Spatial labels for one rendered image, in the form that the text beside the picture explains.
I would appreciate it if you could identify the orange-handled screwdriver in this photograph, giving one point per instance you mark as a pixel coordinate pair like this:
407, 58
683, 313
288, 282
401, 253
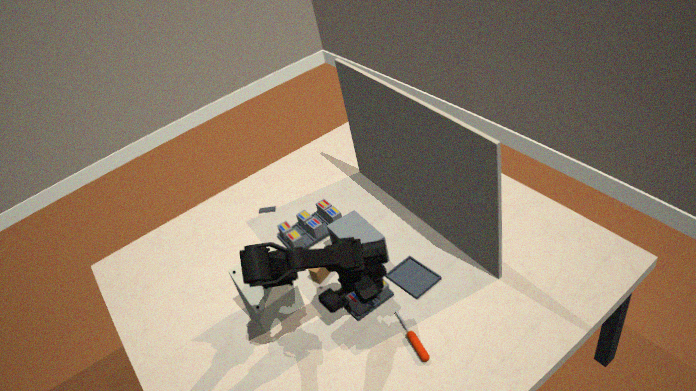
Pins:
417, 344

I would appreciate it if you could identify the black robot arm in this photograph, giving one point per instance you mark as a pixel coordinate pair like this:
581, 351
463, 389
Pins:
346, 255

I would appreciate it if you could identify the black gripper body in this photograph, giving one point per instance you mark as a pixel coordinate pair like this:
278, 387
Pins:
333, 301

